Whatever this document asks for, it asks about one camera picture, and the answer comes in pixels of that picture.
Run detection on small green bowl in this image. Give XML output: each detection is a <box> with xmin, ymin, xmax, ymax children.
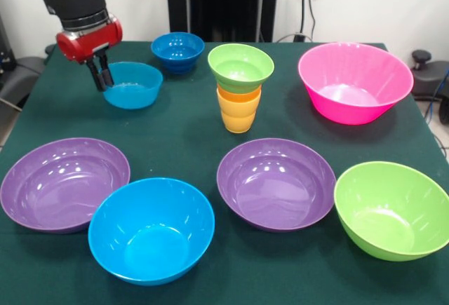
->
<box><xmin>207</xmin><ymin>43</ymin><xmax>275</xmax><ymax>94</ymax></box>

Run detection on dark green table cloth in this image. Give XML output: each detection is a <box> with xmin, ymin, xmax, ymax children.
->
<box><xmin>0</xmin><ymin>41</ymin><xmax>449</xmax><ymax>305</ymax></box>

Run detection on large blue bowl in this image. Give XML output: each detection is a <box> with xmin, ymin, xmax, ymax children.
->
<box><xmin>88</xmin><ymin>177</ymin><xmax>215</xmax><ymax>286</ymax></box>

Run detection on orange cup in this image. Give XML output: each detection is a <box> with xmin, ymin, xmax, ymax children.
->
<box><xmin>217</xmin><ymin>84</ymin><xmax>262</xmax><ymax>103</ymax></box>

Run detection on black cables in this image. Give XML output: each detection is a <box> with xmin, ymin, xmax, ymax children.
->
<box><xmin>275</xmin><ymin>0</ymin><xmax>316</xmax><ymax>43</ymax></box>

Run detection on small dark blue bowl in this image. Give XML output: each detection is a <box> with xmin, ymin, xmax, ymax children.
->
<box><xmin>152</xmin><ymin>32</ymin><xmax>206</xmax><ymax>74</ymax></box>

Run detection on yellow cup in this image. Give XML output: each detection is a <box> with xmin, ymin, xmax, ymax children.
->
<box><xmin>217</xmin><ymin>93</ymin><xmax>262</xmax><ymax>134</ymax></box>

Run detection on black chair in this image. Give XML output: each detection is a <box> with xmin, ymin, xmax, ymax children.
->
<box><xmin>0</xmin><ymin>14</ymin><xmax>57</xmax><ymax>109</ymax></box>

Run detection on large green bowl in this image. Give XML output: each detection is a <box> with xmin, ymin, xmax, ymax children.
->
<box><xmin>334</xmin><ymin>161</ymin><xmax>449</xmax><ymax>262</ymax></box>

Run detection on purple bowl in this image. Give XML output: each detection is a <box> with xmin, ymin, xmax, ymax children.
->
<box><xmin>217</xmin><ymin>137</ymin><xmax>337</xmax><ymax>233</ymax></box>
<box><xmin>0</xmin><ymin>137</ymin><xmax>131</xmax><ymax>234</ymax></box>

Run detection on small light blue bowl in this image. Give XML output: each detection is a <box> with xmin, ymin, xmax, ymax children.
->
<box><xmin>103</xmin><ymin>62</ymin><xmax>163</xmax><ymax>110</ymax></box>

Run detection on large pink bowl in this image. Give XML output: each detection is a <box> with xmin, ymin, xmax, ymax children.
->
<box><xmin>298</xmin><ymin>42</ymin><xmax>415</xmax><ymax>126</ymax></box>

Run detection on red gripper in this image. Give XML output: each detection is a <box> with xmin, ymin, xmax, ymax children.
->
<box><xmin>56</xmin><ymin>16</ymin><xmax>123</xmax><ymax>93</ymax></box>

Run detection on black knobbed equipment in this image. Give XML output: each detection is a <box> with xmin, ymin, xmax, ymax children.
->
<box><xmin>410</xmin><ymin>49</ymin><xmax>449</xmax><ymax>127</ymax></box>

